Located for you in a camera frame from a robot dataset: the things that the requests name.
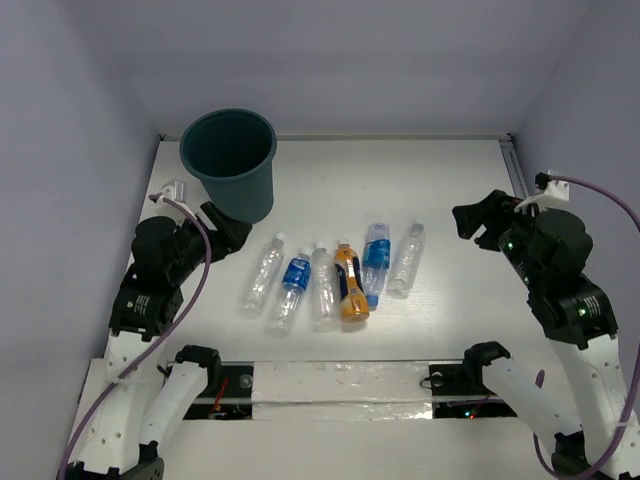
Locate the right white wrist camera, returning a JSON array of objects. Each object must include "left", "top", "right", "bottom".
[{"left": 514, "top": 170, "right": 570, "bottom": 213}]

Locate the clear bottle dark blue label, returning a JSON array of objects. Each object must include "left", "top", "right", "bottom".
[{"left": 269, "top": 248, "right": 312, "bottom": 335}]

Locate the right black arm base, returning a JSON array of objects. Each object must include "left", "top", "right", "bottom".
[{"left": 420, "top": 363, "right": 516, "bottom": 420}]

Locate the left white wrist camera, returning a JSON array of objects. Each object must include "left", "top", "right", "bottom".
[{"left": 149, "top": 179, "right": 186, "bottom": 203}]

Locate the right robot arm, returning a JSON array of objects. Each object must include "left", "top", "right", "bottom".
[{"left": 452, "top": 190, "right": 639, "bottom": 479}]

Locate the clear bottle light blue label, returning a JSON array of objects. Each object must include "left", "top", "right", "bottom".
[{"left": 362, "top": 223, "right": 391, "bottom": 310}]

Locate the orange juice bottle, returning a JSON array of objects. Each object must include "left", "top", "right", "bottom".
[{"left": 334, "top": 240, "right": 369, "bottom": 323}]

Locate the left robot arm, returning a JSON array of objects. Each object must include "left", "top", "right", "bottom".
[{"left": 57, "top": 194, "right": 252, "bottom": 479}]

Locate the dark teal plastic bin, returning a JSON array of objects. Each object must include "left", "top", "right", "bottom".
[{"left": 179, "top": 109, "right": 277, "bottom": 224}]

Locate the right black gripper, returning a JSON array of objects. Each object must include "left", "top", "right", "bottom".
[{"left": 451, "top": 186, "right": 546, "bottom": 287}]

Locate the right aluminium rail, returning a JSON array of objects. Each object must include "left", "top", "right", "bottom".
[{"left": 498, "top": 134, "right": 529, "bottom": 198}]

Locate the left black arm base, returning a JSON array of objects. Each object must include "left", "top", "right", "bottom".
[{"left": 184, "top": 363, "right": 254, "bottom": 420}]

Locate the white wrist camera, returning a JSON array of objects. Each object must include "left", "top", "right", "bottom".
[
  {"left": 514, "top": 170, "right": 570, "bottom": 213},
  {"left": 149, "top": 179, "right": 186, "bottom": 203}
]

